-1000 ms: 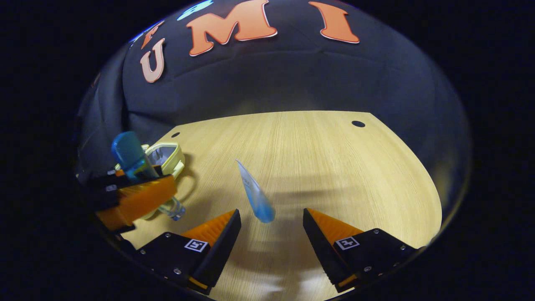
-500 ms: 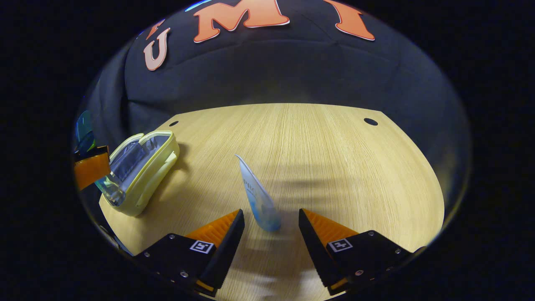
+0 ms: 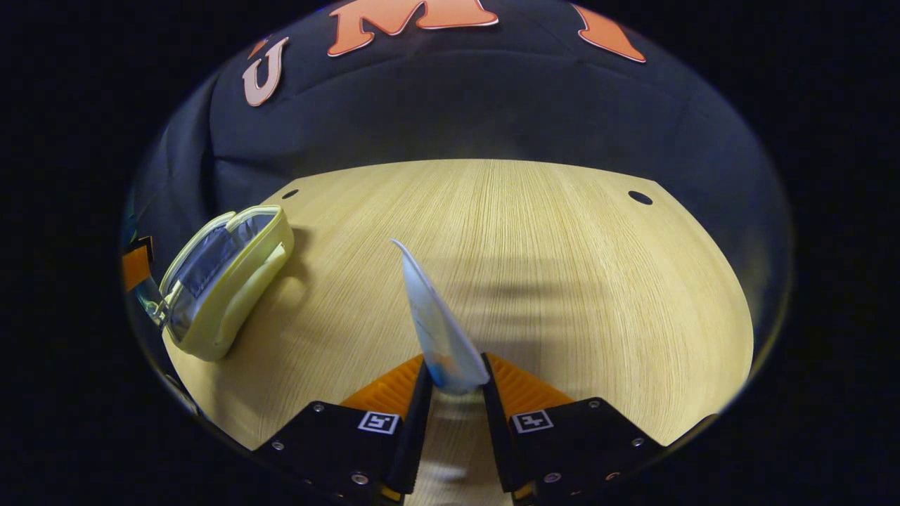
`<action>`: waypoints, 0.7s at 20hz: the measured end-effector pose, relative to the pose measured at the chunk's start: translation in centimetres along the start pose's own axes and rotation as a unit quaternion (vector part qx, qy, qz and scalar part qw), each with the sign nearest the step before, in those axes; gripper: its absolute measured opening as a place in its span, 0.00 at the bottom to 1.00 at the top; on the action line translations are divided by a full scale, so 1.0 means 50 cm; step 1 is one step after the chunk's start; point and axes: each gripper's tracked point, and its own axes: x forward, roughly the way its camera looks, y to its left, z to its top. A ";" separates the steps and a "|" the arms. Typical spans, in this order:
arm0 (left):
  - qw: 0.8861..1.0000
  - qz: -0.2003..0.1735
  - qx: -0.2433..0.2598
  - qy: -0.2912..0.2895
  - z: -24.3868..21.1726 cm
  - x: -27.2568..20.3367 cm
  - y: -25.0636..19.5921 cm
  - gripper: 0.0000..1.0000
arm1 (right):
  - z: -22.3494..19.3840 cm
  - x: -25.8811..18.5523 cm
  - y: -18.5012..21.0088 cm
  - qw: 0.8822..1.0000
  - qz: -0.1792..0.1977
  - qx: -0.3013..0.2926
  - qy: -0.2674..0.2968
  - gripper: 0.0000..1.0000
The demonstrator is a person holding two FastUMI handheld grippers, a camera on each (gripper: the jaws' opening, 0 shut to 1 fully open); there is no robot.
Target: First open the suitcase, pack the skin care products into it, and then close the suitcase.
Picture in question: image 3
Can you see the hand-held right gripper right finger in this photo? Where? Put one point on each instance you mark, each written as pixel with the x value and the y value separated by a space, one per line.
pixel 496 443

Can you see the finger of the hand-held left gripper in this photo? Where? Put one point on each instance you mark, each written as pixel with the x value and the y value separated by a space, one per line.
pixel 135 268

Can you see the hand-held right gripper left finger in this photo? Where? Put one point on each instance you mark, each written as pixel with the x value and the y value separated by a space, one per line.
pixel 418 436

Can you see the pale yellow suitcase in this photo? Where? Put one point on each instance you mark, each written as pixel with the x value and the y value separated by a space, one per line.
pixel 232 295

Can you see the pale blue skin care tube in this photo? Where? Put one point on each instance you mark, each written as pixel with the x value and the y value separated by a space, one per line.
pixel 439 330

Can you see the black backdrop cloth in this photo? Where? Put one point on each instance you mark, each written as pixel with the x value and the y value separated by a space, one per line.
pixel 492 105

